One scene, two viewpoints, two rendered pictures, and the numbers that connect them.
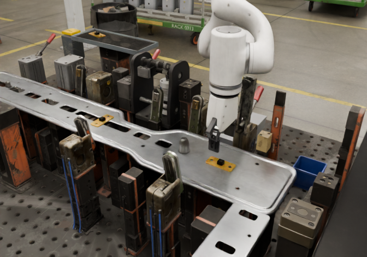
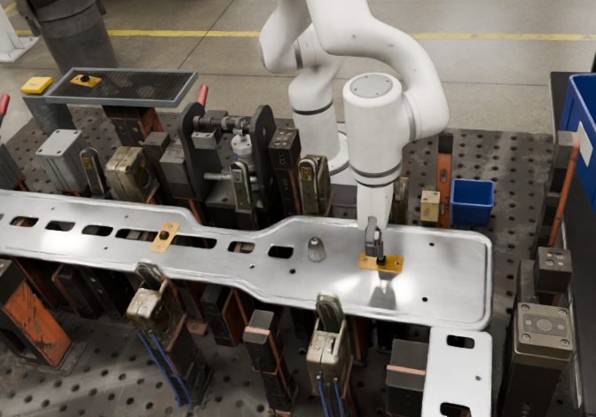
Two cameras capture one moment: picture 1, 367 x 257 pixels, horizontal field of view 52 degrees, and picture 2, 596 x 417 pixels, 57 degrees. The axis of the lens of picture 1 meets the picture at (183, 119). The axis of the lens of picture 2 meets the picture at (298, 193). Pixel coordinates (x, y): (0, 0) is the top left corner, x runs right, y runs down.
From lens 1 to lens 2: 34 cm
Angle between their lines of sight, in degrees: 15
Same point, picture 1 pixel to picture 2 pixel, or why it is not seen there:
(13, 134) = (25, 300)
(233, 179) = (411, 285)
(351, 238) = not seen: outside the picture
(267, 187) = (465, 283)
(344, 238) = not seen: outside the picture
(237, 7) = (368, 37)
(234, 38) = (389, 104)
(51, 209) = (129, 384)
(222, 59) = (374, 137)
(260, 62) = (432, 123)
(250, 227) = (473, 363)
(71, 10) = not seen: outside the picture
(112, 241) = (246, 405)
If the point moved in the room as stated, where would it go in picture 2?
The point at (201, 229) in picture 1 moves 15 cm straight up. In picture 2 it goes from (405, 387) to (404, 336)
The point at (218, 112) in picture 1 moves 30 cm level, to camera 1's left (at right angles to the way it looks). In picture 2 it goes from (377, 208) to (196, 269)
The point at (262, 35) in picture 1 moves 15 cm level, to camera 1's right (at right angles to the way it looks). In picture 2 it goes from (423, 77) to (513, 49)
